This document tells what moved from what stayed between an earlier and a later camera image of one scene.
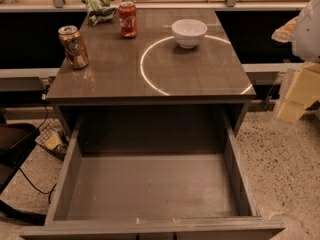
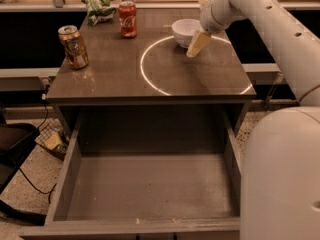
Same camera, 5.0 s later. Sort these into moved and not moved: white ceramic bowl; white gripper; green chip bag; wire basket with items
Moved: white gripper
Not moved: white ceramic bowl; green chip bag; wire basket with items
